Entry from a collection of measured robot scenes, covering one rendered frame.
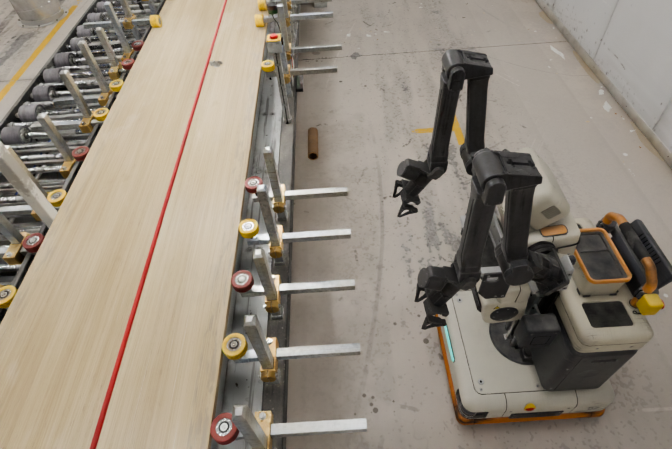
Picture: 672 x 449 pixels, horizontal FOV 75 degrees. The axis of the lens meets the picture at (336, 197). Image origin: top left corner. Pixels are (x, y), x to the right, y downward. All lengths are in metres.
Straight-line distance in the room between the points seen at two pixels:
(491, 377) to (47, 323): 1.78
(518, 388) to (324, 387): 0.92
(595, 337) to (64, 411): 1.73
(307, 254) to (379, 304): 0.56
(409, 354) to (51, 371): 1.60
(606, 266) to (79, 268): 1.96
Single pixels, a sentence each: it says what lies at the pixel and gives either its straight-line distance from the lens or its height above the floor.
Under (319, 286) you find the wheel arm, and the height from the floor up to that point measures 0.83.
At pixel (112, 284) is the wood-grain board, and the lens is 1.86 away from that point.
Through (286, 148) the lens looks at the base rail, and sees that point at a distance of 2.44.
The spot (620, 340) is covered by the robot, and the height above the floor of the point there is 0.79.
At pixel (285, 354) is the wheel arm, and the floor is 0.82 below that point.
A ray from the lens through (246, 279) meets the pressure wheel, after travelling 1.68.
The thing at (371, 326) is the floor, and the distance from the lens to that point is 2.54.
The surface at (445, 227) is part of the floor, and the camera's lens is 2.96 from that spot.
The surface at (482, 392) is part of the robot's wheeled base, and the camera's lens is 2.17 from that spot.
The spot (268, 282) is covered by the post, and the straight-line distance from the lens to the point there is 1.58.
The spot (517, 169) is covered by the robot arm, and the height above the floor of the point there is 1.62.
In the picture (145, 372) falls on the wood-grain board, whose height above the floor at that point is 0.90.
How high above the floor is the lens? 2.28
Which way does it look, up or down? 47 degrees down
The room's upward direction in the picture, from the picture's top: 5 degrees counter-clockwise
